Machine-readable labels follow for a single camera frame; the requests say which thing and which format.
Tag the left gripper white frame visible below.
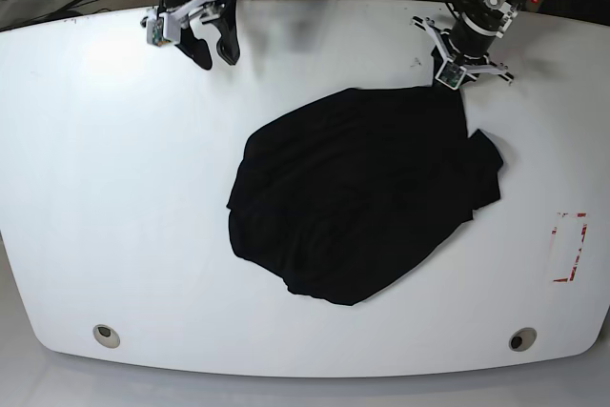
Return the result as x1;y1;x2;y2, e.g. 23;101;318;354
413;15;514;89

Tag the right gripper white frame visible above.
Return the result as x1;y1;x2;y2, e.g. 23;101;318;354
141;0;240;70

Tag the black printed T-shirt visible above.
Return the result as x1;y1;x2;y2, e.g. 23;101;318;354
227;87;503;306

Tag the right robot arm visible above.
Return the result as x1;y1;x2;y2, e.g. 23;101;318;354
141;0;240;71

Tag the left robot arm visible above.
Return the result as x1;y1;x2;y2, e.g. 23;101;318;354
413;0;531;91

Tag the red tape rectangle marker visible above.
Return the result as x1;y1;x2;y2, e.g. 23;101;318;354
546;213;588;284

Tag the right table grommet hole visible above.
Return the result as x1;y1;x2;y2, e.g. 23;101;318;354
508;328;538;353

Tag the table grommet hole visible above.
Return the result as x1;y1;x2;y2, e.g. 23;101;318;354
92;324;120;349
508;328;538;353

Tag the left table grommet hole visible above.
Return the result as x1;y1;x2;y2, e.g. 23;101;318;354
92;324;120;349

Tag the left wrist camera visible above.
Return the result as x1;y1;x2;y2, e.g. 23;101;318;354
435;61;466;91

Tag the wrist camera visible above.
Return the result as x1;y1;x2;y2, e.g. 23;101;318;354
435;61;466;91
145;18;167;47

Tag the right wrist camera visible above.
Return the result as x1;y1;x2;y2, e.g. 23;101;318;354
145;18;167;47

